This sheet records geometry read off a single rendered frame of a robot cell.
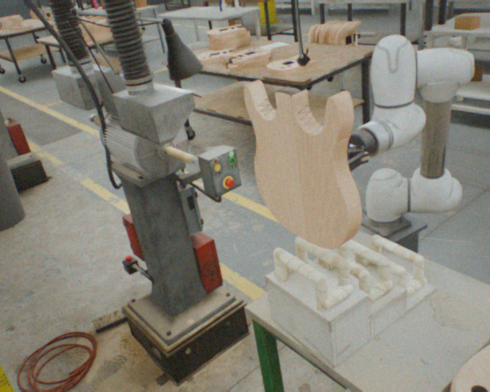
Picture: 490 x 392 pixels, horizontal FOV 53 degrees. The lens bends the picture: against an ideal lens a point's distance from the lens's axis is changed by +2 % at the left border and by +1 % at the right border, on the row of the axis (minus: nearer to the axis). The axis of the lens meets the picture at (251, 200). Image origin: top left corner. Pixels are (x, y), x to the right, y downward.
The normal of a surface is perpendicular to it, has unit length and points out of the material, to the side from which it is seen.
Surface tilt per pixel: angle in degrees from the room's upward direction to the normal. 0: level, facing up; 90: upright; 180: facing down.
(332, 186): 91
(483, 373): 0
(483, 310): 0
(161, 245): 90
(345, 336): 90
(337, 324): 90
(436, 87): 108
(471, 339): 0
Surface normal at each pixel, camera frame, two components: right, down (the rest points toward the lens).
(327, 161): -0.79, 0.40
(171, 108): 0.64, 0.29
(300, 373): -0.14, -0.87
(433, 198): -0.16, 0.63
